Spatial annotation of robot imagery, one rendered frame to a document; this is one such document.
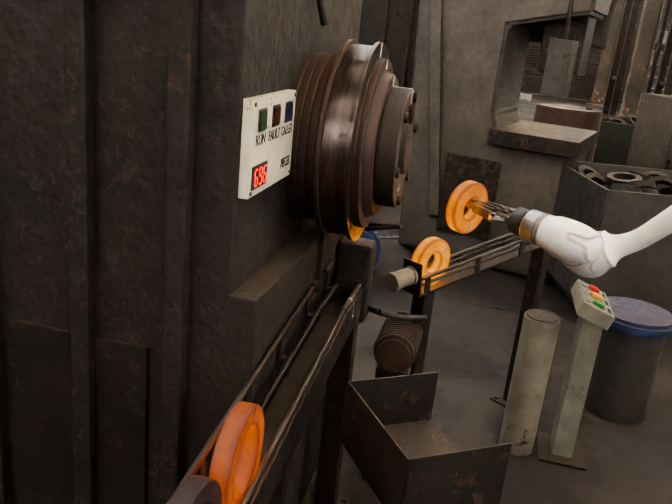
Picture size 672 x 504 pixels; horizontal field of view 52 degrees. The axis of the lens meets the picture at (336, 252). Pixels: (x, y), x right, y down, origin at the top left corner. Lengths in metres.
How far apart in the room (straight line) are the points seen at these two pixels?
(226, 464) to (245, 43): 0.69
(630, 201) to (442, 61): 1.44
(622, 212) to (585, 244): 1.89
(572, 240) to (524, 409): 0.86
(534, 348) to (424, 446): 1.06
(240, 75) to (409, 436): 0.77
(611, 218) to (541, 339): 1.41
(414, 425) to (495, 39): 3.13
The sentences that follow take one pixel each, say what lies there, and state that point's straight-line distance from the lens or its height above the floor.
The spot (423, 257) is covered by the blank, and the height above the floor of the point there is 0.73.
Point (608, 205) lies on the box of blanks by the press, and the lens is 3.68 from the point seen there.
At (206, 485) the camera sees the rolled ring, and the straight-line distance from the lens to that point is 1.02.
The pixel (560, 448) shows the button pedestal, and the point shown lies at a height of 0.04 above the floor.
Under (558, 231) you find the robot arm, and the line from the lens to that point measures 1.86.
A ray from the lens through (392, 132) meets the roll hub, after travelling 1.53.
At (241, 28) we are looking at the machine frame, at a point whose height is 1.36.
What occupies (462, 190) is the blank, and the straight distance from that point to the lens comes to 2.01.
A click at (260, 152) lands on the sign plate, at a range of 1.31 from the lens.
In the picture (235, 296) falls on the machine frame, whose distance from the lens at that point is 1.33.
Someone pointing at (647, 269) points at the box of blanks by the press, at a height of 0.35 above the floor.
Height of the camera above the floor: 1.38
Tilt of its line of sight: 18 degrees down
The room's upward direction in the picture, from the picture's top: 6 degrees clockwise
